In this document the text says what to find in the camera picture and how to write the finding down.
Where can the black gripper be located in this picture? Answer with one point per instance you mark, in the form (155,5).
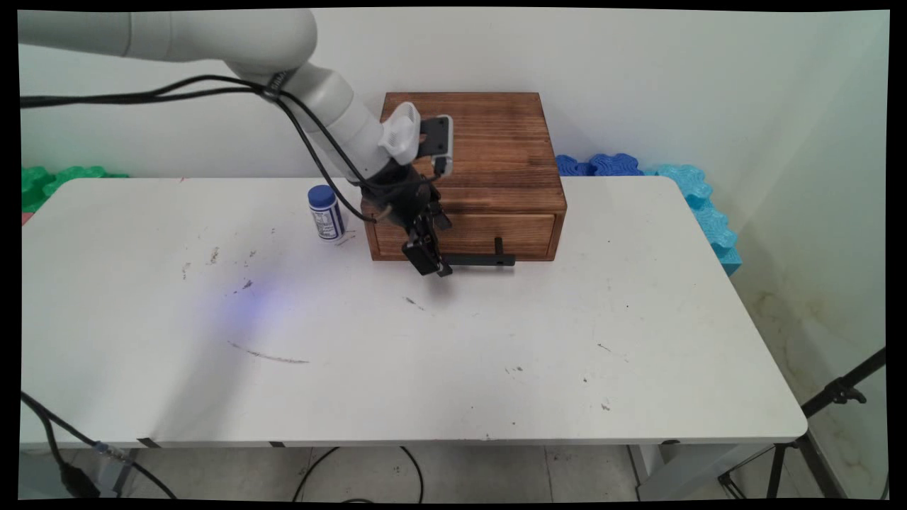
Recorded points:
(400,195)

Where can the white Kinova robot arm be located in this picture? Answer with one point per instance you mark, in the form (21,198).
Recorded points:
(212,35)

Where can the blue capped white bottle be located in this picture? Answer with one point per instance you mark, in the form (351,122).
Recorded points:
(327,216)

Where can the brown wooden drawer cabinet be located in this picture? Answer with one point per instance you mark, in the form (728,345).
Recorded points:
(496,152)

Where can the dark blue foam mat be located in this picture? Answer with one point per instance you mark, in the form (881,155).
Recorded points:
(602,166)

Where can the light blue foam mat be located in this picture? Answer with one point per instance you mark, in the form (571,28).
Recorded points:
(712,219)

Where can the grey table leg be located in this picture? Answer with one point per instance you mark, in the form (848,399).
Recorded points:
(126,476)
(648,469)

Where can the green foam mat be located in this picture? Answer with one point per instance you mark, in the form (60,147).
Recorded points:
(49,183)

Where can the black tripod stand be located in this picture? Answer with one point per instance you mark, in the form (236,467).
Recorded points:
(815,418)

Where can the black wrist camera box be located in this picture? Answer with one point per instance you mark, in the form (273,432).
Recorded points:
(436,138)

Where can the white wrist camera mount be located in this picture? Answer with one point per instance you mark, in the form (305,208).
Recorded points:
(400,134)

